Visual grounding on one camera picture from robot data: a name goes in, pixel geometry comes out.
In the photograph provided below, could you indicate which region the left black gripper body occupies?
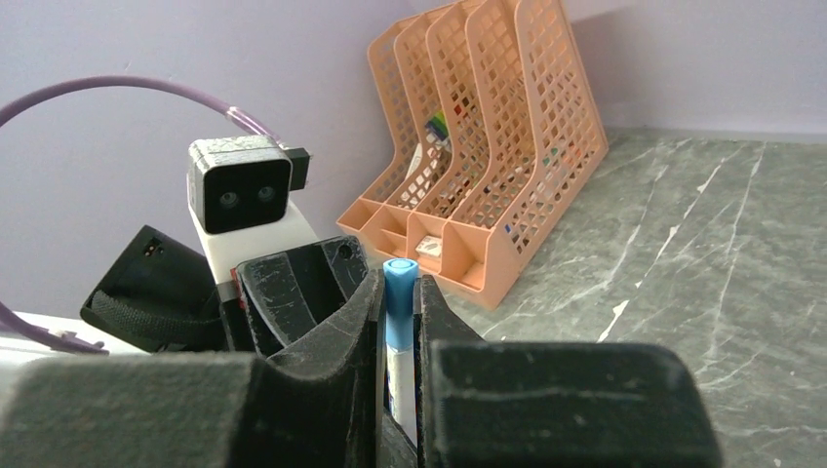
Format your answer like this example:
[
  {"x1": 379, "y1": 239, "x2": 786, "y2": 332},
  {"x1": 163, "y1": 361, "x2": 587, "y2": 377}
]
[{"x1": 217, "y1": 284, "x2": 256, "y2": 352}]

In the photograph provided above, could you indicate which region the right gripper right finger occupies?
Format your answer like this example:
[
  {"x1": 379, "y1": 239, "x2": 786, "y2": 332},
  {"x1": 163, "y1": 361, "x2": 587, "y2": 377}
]
[{"x1": 413, "y1": 276, "x2": 723, "y2": 467}]

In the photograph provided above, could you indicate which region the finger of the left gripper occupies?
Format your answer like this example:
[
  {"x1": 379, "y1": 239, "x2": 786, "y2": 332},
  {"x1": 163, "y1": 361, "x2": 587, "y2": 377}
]
[
  {"x1": 233, "y1": 235, "x2": 368, "y2": 358},
  {"x1": 264, "y1": 270, "x2": 417, "y2": 467}
]

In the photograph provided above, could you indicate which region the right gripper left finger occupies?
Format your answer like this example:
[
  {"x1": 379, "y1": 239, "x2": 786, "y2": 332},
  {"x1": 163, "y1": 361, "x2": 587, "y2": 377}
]
[{"x1": 1, "y1": 354, "x2": 272, "y2": 467}]

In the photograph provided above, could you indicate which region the blue pen cap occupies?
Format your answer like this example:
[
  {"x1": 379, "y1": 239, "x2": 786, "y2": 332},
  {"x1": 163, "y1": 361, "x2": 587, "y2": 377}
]
[{"x1": 382, "y1": 257, "x2": 419, "y2": 351}]

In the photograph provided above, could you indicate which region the white pen blue tip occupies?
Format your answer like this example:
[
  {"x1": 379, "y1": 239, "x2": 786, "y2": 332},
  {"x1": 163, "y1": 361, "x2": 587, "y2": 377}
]
[{"x1": 386, "y1": 346, "x2": 417, "y2": 447}]

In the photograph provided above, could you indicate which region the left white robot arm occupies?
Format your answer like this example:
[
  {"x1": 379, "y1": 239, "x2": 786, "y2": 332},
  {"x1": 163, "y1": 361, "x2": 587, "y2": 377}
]
[{"x1": 1, "y1": 220, "x2": 417, "y2": 467}]

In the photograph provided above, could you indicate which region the small white box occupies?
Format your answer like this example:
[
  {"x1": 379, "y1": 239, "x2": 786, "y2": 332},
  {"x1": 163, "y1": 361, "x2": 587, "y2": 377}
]
[{"x1": 415, "y1": 236, "x2": 443, "y2": 258}]

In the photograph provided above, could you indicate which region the colored markers pack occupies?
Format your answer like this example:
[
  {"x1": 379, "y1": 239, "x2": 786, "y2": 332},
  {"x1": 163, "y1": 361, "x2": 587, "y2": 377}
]
[{"x1": 424, "y1": 110, "x2": 450, "y2": 146}]

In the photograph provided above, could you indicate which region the orange file organizer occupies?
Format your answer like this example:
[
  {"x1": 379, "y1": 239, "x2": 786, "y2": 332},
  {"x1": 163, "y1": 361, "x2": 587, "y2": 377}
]
[{"x1": 337, "y1": 0, "x2": 609, "y2": 309}]

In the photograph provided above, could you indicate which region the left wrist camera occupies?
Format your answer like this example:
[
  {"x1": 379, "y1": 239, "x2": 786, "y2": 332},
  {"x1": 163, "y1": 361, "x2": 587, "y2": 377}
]
[{"x1": 186, "y1": 135, "x2": 319, "y2": 286}]

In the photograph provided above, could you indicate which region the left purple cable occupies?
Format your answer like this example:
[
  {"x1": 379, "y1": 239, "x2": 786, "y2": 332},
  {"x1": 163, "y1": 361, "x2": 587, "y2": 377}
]
[{"x1": 0, "y1": 75, "x2": 286, "y2": 355}]

